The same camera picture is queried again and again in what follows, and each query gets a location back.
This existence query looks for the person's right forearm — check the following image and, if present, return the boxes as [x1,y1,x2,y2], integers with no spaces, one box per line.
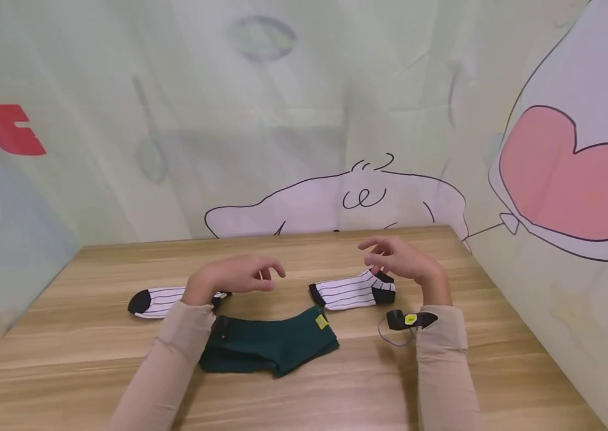
[415,304,483,431]

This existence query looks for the person's left forearm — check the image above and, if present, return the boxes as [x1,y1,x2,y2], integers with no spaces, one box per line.
[108,301,217,431]

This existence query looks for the dark green folded socks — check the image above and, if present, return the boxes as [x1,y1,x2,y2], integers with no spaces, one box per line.
[198,305,341,378]

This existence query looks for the black wrist band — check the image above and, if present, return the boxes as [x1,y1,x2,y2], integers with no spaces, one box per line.
[377,309,438,348]

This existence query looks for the person's left hand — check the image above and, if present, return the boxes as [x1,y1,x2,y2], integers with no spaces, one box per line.
[182,256,287,306]

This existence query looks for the white striped black-toed sock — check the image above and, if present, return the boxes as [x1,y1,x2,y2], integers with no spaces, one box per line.
[127,286,232,320]
[308,269,397,312]

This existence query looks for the person's right hand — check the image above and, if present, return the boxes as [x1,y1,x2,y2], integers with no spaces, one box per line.
[358,236,453,306]

